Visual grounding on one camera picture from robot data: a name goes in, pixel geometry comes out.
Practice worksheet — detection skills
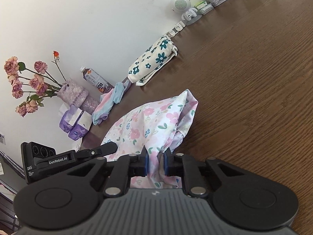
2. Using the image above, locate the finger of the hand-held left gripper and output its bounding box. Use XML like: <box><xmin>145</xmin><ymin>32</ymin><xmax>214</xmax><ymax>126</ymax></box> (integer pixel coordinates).
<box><xmin>75</xmin><ymin>141</ymin><xmax>118</xmax><ymax>161</ymax></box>

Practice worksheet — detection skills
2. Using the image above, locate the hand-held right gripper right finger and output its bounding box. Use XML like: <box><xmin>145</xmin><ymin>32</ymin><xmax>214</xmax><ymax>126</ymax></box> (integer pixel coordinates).
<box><xmin>163</xmin><ymin>150</ymin><xmax>246</xmax><ymax>197</ymax></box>

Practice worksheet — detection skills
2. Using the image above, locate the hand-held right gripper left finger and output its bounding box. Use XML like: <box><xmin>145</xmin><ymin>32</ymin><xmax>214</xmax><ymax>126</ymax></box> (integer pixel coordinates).
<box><xmin>67</xmin><ymin>146</ymin><xmax>149</xmax><ymax>197</ymax></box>

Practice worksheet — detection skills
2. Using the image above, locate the pink floral dress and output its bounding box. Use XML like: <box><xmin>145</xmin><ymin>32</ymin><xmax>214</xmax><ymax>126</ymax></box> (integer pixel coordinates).
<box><xmin>100</xmin><ymin>89</ymin><xmax>199</xmax><ymax>189</ymax></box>

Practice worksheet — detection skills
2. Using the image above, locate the pastel blue pink garment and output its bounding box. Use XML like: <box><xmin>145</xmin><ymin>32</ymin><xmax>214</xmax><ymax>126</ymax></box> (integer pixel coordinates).
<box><xmin>92</xmin><ymin>79</ymin><xmax>131</xmax><ymax>126</ymax></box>

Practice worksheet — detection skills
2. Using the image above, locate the open purple tissue pack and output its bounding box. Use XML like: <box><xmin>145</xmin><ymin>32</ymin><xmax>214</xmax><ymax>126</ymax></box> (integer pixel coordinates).
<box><xmin>58</xmin><ymin>103</ymin><xmax>83</xmax><ymax>134</ymax></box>

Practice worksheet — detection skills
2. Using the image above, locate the purple textured vase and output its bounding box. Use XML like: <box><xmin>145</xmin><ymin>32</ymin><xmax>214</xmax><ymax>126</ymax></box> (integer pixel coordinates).
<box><xmin>57</xmin><ymin>78</ymin><xmax>101</xmax><ymax>115</ymax></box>

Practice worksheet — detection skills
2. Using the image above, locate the tea bottle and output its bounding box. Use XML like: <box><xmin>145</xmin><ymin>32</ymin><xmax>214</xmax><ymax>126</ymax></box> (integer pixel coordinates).
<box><xmin>79</xmin><ymin>67</ymin><xmax>115</xmax><ymax>94</ymax></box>

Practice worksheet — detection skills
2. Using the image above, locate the dried rose bouquet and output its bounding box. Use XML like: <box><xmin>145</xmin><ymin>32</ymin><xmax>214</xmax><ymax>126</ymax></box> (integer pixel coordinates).
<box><xmin>4</xmin><ymin>51</ymin><xmax>65</xmax><ymax>118</ymax></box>

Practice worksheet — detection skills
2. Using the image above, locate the folded cream teal-flowered garment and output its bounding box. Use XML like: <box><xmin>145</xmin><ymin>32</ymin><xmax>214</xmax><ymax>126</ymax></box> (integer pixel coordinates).
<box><xmin>128</xmin><ymin>35</ymin><xmax>178</xmax><ymax>87</ymax></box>

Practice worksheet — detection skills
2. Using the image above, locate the white plastic holder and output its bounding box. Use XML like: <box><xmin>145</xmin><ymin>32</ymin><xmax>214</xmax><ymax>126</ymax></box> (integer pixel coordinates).
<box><xmin>164</xmin><ymin>22</ymin><xmax>184</xmax><ymax>38</ymax></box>

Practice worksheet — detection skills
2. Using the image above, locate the clear plastic small box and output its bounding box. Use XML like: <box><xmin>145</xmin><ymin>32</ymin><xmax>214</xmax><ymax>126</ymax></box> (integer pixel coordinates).
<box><xmin>197</xmin><ymin>5</ymin><xmax>214</xmax><ymax>15</ymax></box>

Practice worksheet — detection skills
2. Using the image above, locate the white robot-shaped speaker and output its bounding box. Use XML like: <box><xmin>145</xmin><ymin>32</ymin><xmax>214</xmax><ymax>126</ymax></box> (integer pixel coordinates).
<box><xmin>171</xmin><ymin>0</ymin><xmax>203</xmax><ymax>26</ymax></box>

